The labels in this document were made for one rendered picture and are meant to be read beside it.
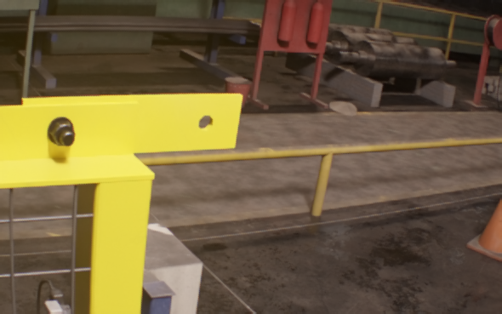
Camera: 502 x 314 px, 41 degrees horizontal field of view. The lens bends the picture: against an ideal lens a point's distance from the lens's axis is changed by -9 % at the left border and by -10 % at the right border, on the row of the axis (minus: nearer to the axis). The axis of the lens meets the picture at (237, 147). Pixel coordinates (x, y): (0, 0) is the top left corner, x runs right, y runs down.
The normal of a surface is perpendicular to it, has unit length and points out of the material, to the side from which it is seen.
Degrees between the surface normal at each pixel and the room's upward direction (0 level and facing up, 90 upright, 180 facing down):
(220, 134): 90
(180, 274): 90
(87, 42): 90
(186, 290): 90
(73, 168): 0
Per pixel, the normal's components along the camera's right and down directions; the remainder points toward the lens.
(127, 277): 0.51, 0.34
